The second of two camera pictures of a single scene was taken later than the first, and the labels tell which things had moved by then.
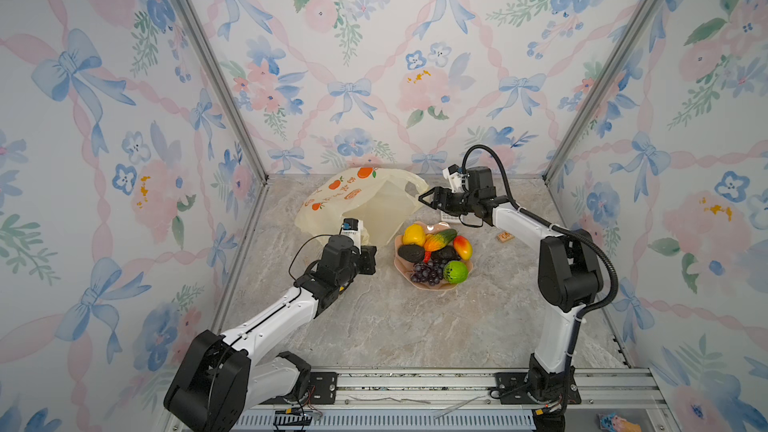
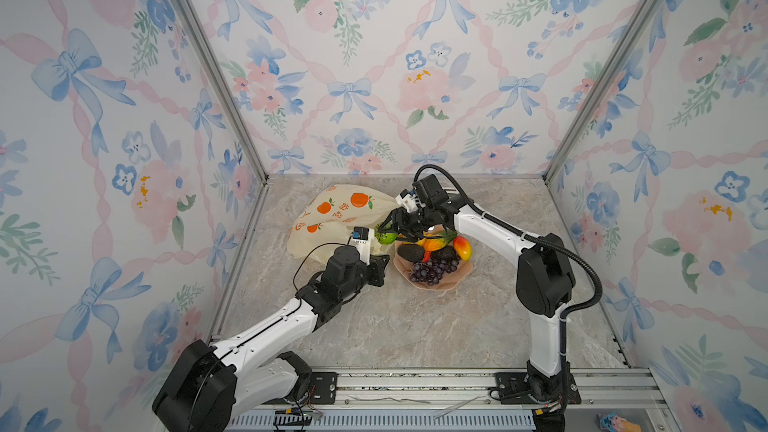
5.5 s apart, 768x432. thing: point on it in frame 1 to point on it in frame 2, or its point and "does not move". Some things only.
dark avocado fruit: (411, 252) does not move
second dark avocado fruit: (446, 254) does not move
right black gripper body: (463, 203) to (415, 224)
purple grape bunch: (430, 273) does not move
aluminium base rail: (441, 399) does not move
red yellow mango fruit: (463, 247) does not move
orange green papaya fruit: (439, 239) does not move
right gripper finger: (439, 194) to (388, 219)
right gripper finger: (439, 206) to (402, 235)
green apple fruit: (455, 272) to (387, 238)
